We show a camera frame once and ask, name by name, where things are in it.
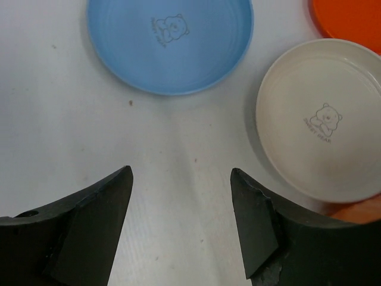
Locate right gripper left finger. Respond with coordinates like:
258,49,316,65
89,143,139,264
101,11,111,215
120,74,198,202
1,166,133,285

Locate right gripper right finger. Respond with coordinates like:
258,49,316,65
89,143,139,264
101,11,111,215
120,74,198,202
230,168,380,285

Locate cream round plate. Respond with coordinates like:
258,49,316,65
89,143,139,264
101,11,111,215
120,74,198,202
255,39,380,203

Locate orange plastic bin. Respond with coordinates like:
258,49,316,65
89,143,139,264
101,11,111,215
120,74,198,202
327,194,381,224

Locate blue round plate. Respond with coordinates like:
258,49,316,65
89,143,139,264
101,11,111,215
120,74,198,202
86,0,254,95

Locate orange round plate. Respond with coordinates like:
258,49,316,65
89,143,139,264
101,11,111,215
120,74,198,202
309,0,380,54

